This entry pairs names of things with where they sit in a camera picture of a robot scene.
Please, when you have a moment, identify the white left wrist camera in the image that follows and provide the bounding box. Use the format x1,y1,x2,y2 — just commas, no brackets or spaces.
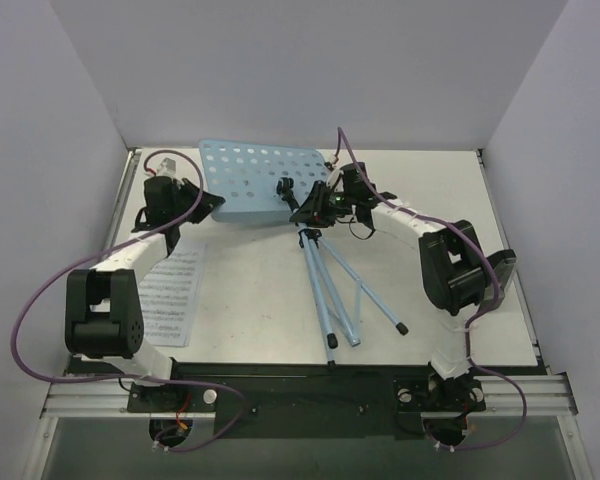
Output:
148,157,177,180

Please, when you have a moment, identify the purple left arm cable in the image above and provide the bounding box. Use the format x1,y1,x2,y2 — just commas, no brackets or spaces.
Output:
10,148,247,456

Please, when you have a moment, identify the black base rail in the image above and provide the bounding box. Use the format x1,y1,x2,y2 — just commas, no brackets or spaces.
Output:
64,359,551,441

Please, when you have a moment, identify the sheet music page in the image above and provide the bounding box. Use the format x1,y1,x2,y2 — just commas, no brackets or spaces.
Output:
139,240,207,348

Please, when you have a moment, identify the aluminium frame rail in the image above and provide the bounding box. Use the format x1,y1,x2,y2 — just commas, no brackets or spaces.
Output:
41,375,578,420

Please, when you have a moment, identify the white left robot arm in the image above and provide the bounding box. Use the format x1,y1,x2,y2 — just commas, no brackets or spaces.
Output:
64,176,225,412

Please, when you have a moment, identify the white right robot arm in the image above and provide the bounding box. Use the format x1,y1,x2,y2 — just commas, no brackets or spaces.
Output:
276,163,503,409

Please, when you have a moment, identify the black metronome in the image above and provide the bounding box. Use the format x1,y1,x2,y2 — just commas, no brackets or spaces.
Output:
480,249,517,309

